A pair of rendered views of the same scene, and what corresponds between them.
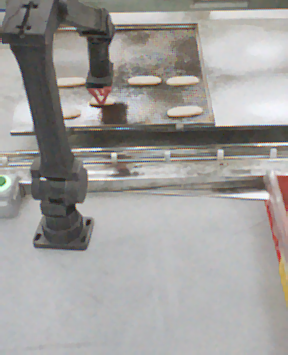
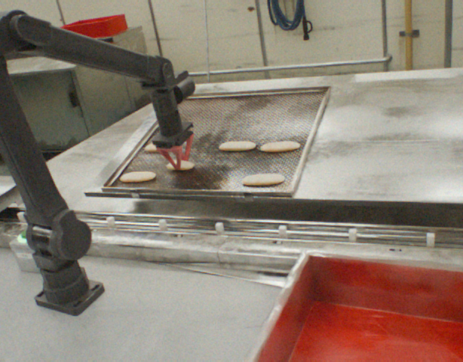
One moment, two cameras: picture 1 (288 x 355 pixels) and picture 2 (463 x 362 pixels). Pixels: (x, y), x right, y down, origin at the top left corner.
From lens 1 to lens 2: 0.56 m
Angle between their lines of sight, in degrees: 26
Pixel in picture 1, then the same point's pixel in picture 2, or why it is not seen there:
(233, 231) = (246, 324)
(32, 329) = not seen: outside the picture
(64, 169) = (43, 215)
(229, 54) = (354, 118)
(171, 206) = (195, 285)
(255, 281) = not seen: outside the picture
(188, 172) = (228, 247)
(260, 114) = (357, 187)
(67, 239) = (59, 299)
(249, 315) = not seen: outside the picture
